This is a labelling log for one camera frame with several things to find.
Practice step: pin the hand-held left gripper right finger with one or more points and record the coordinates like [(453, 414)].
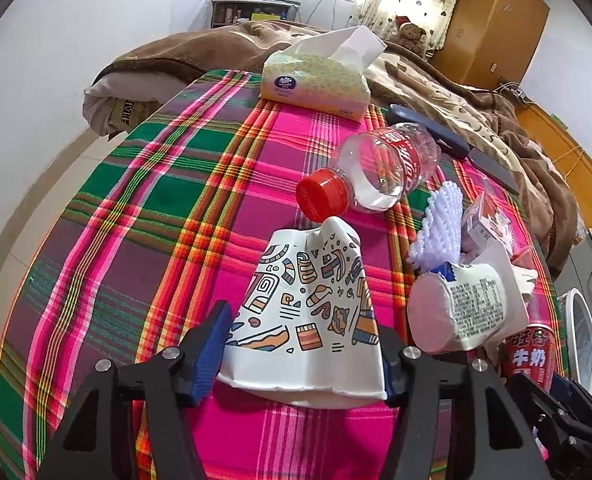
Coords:
[(389, 387)]

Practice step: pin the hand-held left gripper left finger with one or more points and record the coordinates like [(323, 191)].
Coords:
[(210, 357)]

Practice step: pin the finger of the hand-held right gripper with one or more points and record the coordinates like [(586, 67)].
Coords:
[(575, 395), (530, 400)]

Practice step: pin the patterned crushed paper cup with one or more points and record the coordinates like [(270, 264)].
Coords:
[(306, 310)]

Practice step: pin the small strawberry drink carton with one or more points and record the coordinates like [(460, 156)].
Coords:
[(488, 222)]

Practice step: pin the clear plastic bottle red cap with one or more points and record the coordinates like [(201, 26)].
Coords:
[(380, 165)]

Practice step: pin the red drink can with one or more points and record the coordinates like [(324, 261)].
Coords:
[(530, 357)]

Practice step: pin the white plastic cup printed label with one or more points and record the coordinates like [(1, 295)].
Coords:
[(468, 300)]

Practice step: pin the grey cabinet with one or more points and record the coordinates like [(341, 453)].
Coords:
[(583, 265)]

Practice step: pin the plaid pink green cloth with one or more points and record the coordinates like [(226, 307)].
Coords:
[(141, 240)]

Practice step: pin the white foam fruit net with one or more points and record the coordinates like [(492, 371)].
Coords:
[(440, 225)]

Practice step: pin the orange wooden headboard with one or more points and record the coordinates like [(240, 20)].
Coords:
[(580, 160)]

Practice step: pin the brown fleece blanket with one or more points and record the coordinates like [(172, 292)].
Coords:
[(520, 150)]

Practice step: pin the white pillow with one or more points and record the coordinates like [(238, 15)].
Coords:
[(126, 105)]

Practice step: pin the yellow tissue pack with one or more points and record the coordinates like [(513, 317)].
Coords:
[(316, 77)]

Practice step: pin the white power strip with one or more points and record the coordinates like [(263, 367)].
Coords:
[(510, 91)]

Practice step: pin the white shelf unit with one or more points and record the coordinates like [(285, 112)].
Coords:
[(248, 12)]

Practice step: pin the teddy bear with red hat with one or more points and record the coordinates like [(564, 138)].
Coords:
[(409, 36)]

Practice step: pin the wooden wardrobe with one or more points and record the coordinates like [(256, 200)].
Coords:
[(490, 30)]

